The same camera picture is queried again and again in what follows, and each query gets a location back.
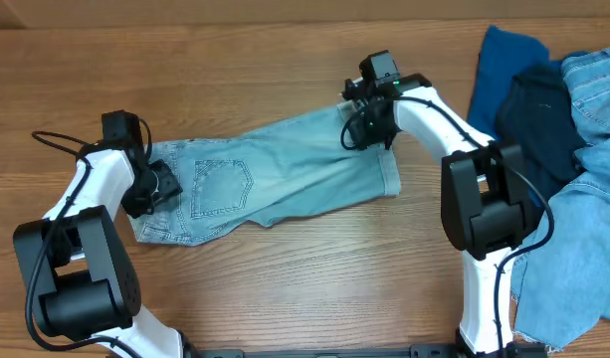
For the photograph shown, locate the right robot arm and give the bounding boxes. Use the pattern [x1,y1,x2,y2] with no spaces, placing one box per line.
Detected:
[340,51,547,358]

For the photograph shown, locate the light blue denim shorts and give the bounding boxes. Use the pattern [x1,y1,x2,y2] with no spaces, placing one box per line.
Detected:
[130,102,401,246]

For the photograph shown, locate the blue shirt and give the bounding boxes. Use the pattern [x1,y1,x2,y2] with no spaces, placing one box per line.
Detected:
[468,26,561,141]

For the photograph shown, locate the blue denim jeans pile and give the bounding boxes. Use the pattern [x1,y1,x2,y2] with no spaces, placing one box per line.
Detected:
[511,48,610,350]

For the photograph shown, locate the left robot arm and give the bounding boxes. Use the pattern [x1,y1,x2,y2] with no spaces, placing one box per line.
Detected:
[13,110,198,358]

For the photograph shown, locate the dark navy garment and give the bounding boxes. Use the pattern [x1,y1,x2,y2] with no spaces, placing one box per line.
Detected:
[496,64,586,200]

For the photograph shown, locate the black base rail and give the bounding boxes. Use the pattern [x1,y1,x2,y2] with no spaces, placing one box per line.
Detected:
[192,343,548,358]

